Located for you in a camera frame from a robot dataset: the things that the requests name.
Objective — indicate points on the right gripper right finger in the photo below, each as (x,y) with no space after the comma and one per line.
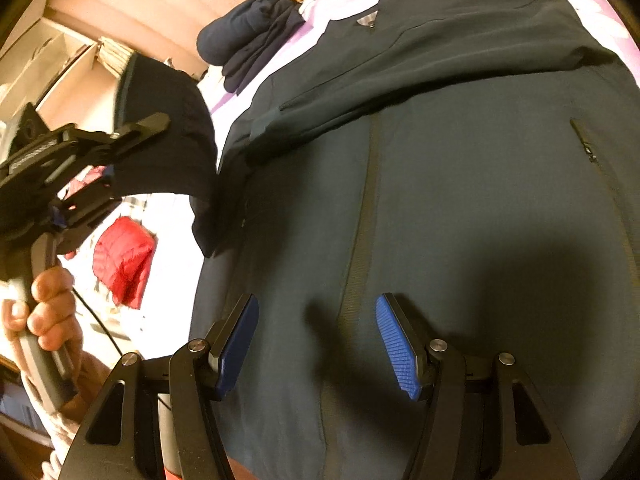
(414,363)

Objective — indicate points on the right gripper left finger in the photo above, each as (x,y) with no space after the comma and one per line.
(222,352)

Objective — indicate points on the dark navy zip jacket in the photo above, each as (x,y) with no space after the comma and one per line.
(478,159)

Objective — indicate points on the folded navy clothes stack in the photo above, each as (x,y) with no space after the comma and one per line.
(243,41)

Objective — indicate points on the person's left hand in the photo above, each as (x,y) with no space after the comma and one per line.
(53,320)

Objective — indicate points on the red puffer jacket near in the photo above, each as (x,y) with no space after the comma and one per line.
(122,261)

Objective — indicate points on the beige fringed hanging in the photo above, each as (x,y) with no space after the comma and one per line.
(113,56)

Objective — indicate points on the purple floral bed sheet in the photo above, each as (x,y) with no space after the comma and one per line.
(210,110)

